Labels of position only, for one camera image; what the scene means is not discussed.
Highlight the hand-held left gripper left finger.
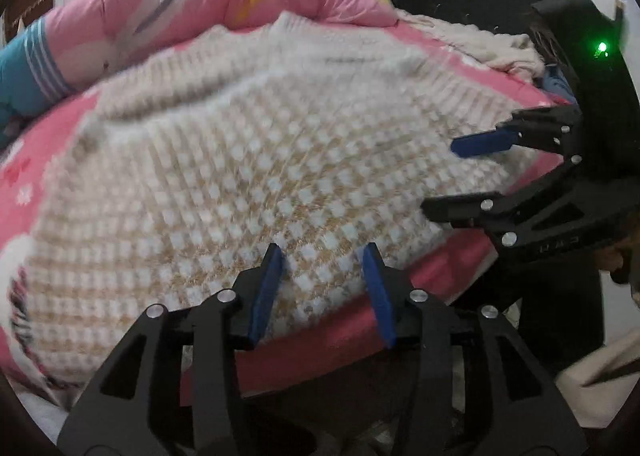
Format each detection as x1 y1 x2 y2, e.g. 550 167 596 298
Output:
57 243 285 456

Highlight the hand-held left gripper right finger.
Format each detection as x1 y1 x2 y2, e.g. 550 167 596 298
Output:
362 243 587 456

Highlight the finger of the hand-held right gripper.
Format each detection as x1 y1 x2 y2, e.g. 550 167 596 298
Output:
450 106 583 157
421 156 586 249

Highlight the beige checked knit coat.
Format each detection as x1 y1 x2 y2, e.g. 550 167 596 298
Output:
20 10 558 387

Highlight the person's right hand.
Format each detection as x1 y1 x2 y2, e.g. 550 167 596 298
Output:
597 216 640 307

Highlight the pink floral bed sheet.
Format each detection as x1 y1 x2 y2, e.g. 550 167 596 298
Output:
0 16 576 407

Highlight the blue cloth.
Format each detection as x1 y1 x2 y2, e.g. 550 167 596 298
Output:
540 66 576 101

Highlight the white fleece blanket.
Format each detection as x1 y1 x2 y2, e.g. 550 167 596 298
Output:
395 8 546 81

